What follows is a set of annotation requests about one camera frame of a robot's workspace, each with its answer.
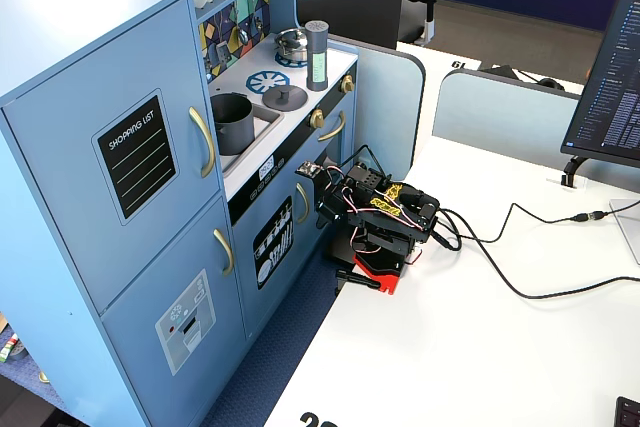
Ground dark gray pot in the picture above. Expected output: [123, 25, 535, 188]
[209, 92, 256, 157]

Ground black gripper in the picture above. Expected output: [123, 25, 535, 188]
[314, 171, 361, 231]

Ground lit computer monitor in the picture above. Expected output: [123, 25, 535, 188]
[559, 0, 640, 169]

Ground thick black power cable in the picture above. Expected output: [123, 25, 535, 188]
[434, 206, 640, 301]

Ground black USB cable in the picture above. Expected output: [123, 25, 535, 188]
[439, 201, 609, 248]

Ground black table clamp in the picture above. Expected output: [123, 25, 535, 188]
[335, 268, 382, 291]

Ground blue toy kitchen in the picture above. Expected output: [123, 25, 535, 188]
[0, 0, 361, 427]

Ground black Dell monitor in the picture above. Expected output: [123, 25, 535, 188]
[294, 0, 405, 51]

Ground gold door handle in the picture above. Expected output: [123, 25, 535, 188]
[213, 228, 235, 277]
[317, 110, 347, 142]
[188, 106, 217, 179]
[295, 182, 310, 225]

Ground black headphones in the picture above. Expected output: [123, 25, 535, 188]
[522, 70, 566, 92]

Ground red black robot base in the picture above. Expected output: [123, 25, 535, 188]
[324, 229, 426, 296]

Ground light gray desk divider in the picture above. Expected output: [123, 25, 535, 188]
[327, 34, 427, 183]
[432, 68, 640, 193]

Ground steel pot with lid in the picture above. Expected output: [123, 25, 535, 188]
[273, 26, 309, 65]

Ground white green red tube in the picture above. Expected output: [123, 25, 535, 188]
[0, 332, 20, 364]

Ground light gray flat stand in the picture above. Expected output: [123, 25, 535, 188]
[608, 196, 640, 266]

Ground dark gray pot lid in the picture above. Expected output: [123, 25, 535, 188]
[261, 84, 308, 112]

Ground small wrist camera board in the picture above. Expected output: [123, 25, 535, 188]
[294, 160, 324, 179]

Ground black keyboard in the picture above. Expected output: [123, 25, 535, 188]
[613, 395, 640, 427]

